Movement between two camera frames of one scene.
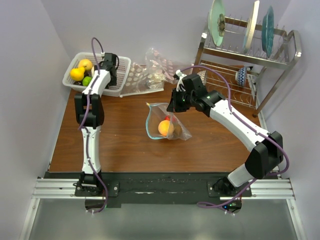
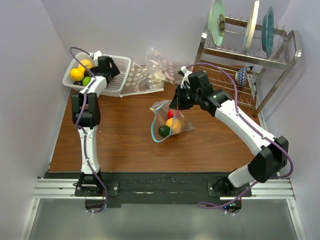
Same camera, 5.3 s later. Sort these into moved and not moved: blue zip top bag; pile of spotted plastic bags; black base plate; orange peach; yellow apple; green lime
Moved: orange peach; blue zip top bag
Not moved: yellow apple; black base plate; pile of spotted plastic bags; green lime
